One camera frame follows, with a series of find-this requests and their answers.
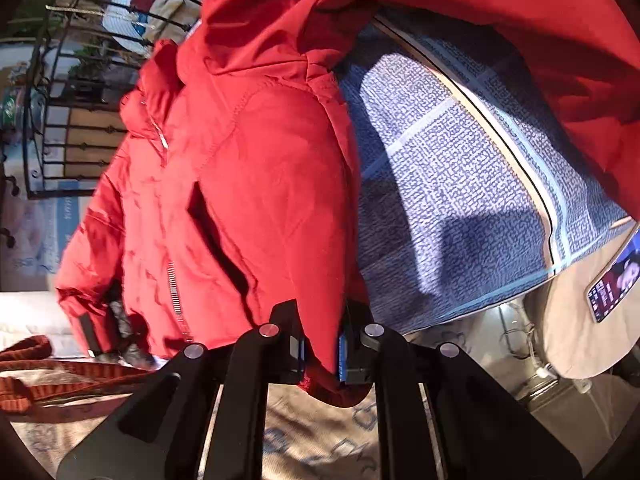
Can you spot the beige patterned mat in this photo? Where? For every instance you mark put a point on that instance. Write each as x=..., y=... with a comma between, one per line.
x=310, y=440

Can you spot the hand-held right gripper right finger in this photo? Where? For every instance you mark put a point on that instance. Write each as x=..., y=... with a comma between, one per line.
x=343, y=355

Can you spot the black iron railing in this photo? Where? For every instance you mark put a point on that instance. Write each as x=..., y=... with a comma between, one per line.
x=75, y=161

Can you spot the pale printed sheet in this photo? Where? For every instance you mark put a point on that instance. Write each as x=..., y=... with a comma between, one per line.
x=45, y=240

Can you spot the white cloth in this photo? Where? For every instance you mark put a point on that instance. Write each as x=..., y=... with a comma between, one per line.
x=30, y=320

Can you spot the red padded jacket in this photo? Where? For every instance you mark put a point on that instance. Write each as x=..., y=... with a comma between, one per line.
x=250, y=160

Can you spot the blue patterned bed sheet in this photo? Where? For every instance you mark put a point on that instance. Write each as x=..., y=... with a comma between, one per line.
x=450, y=185

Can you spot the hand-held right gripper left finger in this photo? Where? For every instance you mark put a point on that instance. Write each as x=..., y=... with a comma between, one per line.
x=301, y=355

